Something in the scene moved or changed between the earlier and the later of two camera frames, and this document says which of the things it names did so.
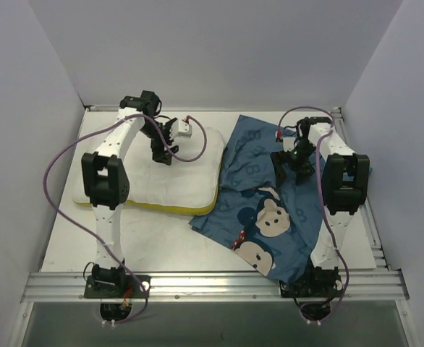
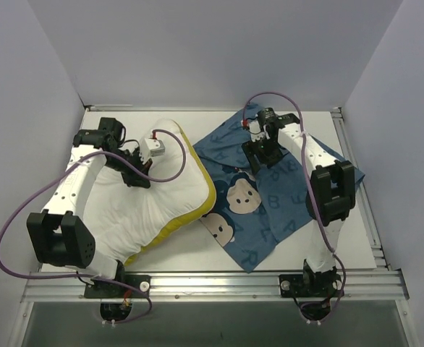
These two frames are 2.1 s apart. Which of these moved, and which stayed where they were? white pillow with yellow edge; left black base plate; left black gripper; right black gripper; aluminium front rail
Moved: white pillow with yellow edge; right black gripper; left black gripper
Stayed: aluminium front rail; left black base plate
